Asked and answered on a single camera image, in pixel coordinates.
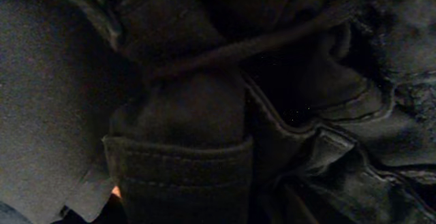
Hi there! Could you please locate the large black garment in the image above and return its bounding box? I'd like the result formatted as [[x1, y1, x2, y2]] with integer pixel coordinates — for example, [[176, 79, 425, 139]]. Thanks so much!
[[70, 0, 435, 223]]

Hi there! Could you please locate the black garment with tape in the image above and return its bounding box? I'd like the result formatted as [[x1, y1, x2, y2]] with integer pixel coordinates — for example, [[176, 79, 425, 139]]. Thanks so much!
[[0, 0, 144, 223]]

